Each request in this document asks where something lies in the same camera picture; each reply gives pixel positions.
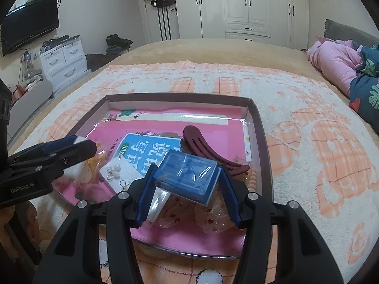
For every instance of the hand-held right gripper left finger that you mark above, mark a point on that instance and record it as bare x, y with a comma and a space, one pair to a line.
146, 195

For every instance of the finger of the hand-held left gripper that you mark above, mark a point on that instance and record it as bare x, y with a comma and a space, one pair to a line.
77, 153
57, 146

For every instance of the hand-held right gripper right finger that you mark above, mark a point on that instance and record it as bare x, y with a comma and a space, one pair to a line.
231, 198

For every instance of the maroon curved hair clip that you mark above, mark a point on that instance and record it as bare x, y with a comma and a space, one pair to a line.
201, 145
237, 169

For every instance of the earring card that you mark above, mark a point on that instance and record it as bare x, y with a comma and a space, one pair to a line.
118, 173

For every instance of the blue gift box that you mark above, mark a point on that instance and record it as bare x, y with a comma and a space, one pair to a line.
186, 174

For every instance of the dark brown tray box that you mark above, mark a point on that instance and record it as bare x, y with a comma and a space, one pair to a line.
177, 100

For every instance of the person's left hand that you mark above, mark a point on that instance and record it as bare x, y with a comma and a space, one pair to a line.
8, 213

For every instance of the orange hair clip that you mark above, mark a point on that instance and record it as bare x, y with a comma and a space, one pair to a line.
96, 161

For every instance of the peach dotted scrunchie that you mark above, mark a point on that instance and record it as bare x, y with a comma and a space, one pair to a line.
213, 220
174, 216

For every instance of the blue printed packet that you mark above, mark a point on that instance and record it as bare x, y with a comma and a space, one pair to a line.
139, 148

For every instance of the grey rounded panel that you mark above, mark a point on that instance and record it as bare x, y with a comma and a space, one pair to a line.
32, 100

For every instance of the white orange checked blanket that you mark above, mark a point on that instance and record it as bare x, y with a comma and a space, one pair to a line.
296, 183

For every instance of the pink plastic packet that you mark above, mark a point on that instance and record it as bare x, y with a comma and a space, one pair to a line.
225, 130

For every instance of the cluttered shelf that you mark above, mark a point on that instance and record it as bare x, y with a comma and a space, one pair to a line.
29, 68

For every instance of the white drawer cabinet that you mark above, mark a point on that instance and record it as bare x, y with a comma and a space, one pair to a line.
63, 62

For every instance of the dark box on cabinet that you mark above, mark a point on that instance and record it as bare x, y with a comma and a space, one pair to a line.
62, 40

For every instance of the black bag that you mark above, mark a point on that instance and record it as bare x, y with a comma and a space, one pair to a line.
118, 44

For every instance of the black television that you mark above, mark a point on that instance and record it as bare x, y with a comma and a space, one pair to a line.
29, 23

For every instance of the white door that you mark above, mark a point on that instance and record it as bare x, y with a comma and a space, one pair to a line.
154, 26

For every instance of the tan bed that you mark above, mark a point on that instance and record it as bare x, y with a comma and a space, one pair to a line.
207, 50

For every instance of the pink quilt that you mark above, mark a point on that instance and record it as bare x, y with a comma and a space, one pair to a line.
334, 62

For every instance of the white wardrobe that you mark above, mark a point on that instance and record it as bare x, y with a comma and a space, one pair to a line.
260, 20

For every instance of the grey pillow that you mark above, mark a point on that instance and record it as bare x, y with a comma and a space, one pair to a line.
346, 32

